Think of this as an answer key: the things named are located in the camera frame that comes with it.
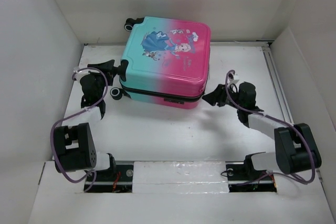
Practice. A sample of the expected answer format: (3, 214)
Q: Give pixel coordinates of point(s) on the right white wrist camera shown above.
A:
(233, 78)

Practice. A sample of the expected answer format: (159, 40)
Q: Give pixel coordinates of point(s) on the white foam cover plate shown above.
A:
(198, 177)

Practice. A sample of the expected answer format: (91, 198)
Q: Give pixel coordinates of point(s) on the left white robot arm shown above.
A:
(71, 139)

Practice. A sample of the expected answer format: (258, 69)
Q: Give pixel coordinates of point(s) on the aluminium frame rail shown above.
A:
(282, 101)

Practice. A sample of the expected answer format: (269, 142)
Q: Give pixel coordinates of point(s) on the teal pink suitcase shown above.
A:
(165, 62)

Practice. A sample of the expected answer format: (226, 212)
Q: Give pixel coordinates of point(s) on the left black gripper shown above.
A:
(107, 67)

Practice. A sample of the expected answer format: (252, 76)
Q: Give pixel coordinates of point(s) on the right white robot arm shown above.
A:
(296, 153)

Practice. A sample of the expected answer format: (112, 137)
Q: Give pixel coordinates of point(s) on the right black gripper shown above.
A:
(217, 95)

